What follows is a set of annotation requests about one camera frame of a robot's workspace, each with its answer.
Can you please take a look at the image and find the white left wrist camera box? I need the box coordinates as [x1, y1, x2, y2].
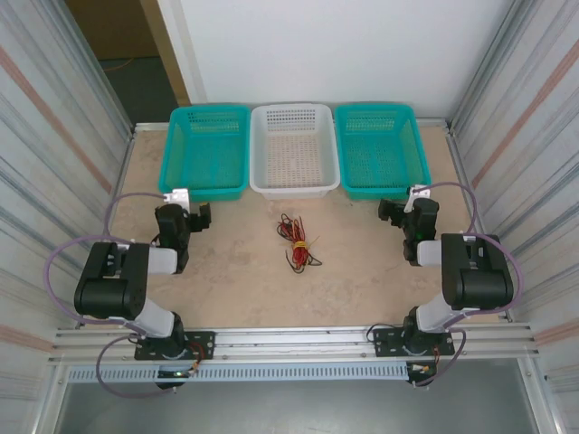
[162, 188, 191, 210]

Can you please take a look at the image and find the grey slotted cable duct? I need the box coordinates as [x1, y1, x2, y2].
[66, 363, 411, 384]

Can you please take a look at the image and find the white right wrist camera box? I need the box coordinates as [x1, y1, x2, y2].
[403, 184, 432, 213]

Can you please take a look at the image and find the white plastic basket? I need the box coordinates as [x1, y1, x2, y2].
[249, 103, 341, 202]

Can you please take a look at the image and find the teal plastic basket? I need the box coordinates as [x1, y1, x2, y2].
[333, 103, 432, 202]
[157, 104, 252, 203]

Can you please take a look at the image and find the dark brown wooden board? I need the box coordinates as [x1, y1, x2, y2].
[66, 0, 160, 61]

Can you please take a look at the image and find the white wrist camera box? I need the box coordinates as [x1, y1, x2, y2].
[162, 188, 191, 210]
[403, 184, 432, 213]

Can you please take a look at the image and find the aluminium mounting rail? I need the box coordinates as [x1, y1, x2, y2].
[48, 323, 540, 365]

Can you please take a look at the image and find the orange floor cable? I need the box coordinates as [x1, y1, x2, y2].
[102, 57, 137, 73]

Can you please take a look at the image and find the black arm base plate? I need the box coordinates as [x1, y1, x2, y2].
[373, 325, 455, 358]
[134, 331, 216, 362]

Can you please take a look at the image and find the light brown wooden door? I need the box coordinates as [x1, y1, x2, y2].
[138, 0, 192, 106]

